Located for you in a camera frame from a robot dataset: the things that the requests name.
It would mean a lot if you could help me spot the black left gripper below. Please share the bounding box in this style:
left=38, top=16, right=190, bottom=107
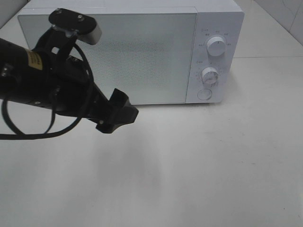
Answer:
left=33, top=28, right=139, bottom=134

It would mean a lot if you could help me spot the white microwave door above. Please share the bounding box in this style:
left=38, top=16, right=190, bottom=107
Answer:
left=18, top=12, right=198, bottom=106

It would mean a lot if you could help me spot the round white door-release button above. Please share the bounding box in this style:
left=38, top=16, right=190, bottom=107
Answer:
left=197, top=89, right=212, bottom=101

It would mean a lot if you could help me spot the white timer knob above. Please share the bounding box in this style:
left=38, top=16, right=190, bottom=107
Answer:
left=201, top=67, right=219, bottom=86

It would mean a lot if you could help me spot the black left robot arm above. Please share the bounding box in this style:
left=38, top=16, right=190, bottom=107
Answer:
left=0, top=29, right=139, bottom=140

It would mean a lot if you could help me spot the white microwave oven body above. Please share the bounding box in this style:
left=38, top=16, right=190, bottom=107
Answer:
left=18, top=0, right=244, bottom=104

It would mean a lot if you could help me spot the upper white power knob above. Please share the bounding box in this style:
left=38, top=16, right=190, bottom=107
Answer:
left=206, top=35, right=227, bottom=57

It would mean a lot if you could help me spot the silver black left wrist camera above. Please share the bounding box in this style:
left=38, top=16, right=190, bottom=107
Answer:
left=48, top=8, right=102, bottom=45

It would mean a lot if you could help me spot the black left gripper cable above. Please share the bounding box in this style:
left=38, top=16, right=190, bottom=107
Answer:
left=0, top=44, right=93, bottom=140

